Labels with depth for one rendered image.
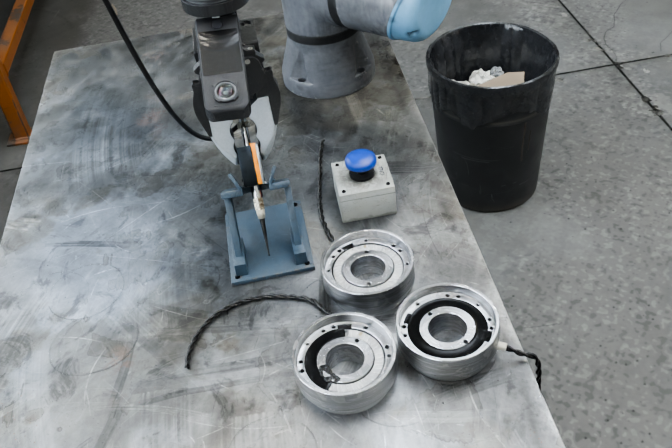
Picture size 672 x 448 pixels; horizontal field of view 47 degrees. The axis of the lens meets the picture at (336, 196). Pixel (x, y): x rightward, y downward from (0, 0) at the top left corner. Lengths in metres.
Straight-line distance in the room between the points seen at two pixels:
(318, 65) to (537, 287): 1.01
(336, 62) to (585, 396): 0.97
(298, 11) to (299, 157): 0.22
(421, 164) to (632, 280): 1.08
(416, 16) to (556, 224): 1.21
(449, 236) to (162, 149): 0.46
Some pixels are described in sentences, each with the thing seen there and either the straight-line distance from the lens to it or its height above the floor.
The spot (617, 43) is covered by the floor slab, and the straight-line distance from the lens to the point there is 3.01.
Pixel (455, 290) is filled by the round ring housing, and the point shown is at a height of 0.83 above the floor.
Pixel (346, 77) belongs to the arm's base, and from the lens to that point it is 1.22.
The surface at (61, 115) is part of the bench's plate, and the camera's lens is 1.35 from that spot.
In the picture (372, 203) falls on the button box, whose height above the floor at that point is 0.82.
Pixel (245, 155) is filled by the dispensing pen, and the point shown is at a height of 0.93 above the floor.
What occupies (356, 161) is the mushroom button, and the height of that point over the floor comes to 0.87.
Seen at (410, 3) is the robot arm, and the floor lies 0.99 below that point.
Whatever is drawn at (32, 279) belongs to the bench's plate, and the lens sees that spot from 1.04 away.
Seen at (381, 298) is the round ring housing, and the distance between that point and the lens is 0.85.
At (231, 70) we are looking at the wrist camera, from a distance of 0.80.
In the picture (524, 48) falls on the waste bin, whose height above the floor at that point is 0.37.
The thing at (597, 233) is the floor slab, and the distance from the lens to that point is 2.17.
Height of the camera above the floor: 1.45
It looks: 39 degrees down
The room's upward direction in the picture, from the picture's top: 8 degrees counter-clockwise
